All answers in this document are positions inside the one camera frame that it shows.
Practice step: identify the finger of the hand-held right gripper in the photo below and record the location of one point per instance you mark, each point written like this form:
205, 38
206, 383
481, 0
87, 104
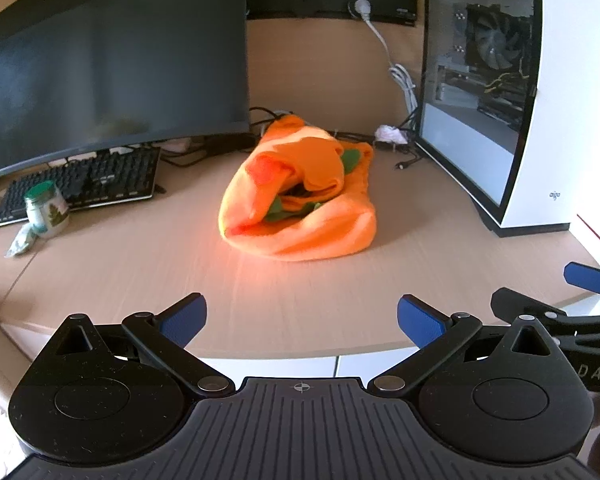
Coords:
580, 322
587, 277

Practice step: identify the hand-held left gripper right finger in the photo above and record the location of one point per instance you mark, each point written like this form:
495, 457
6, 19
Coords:
422, 321

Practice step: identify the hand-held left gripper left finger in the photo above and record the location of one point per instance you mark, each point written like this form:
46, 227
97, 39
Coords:
185, 319

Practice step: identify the orange fleece garment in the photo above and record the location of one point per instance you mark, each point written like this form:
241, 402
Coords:
330, 230

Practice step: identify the black keyboard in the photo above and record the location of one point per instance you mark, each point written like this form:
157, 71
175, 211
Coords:
105, 175

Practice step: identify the white computer case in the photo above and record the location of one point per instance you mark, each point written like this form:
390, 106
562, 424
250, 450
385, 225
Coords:
555, 110

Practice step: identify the glass jar with green lid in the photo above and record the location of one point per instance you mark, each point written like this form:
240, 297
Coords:
47, 215

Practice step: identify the pale green wrapper packet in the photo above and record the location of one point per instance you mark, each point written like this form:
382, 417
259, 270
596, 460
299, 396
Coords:
22, 241

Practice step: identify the pinkish white crumpled cloth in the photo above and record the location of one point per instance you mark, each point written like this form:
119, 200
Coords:
392, 134

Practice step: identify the black curved monitor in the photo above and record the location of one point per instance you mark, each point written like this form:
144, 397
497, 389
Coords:
105, 60

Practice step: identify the black wall power strip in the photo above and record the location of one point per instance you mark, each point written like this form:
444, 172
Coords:
305, 2

